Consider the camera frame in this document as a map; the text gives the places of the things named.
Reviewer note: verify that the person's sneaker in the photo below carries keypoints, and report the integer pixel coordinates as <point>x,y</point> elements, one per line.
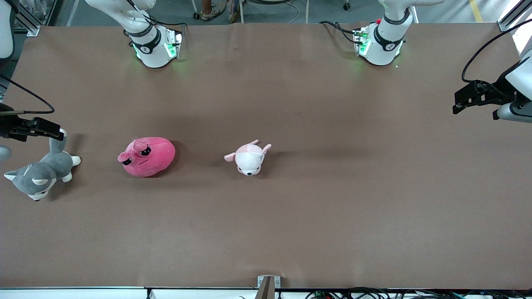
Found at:
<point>214,10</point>

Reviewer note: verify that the aluminium frame profile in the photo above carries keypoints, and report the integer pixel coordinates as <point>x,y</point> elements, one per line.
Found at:
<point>513,16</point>
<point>29,23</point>

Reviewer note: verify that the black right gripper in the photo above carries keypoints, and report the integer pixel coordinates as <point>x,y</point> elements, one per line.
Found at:
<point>8,126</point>

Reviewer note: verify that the white side panel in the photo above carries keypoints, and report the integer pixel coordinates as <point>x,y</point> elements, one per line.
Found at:
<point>524,45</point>

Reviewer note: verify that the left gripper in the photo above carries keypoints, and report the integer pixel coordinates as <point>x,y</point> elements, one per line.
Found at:
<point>500,92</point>

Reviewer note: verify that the white table edge rail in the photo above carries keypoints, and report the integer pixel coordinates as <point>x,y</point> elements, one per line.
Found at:
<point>83,294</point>

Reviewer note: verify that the grey white plush husky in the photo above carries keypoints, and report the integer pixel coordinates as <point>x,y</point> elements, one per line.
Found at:
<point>50,166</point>

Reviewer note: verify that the pink round plush toy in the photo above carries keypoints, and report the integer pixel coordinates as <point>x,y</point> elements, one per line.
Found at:
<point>153,160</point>

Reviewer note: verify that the metal table edge bracket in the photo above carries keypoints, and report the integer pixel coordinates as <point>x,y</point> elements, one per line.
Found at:
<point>268,288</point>

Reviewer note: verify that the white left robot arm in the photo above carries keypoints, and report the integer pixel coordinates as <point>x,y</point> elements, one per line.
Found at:
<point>380,52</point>

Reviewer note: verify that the black chair caster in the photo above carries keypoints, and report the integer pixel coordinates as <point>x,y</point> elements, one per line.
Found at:
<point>347,6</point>

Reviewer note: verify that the white pink plush puppy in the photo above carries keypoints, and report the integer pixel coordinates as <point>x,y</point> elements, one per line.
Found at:
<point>248,160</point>

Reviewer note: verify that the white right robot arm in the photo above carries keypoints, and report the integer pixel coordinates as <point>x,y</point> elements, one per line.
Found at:
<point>153,54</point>

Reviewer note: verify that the metal chair leg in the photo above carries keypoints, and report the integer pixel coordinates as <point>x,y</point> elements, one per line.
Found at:
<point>308,10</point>
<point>242,10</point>

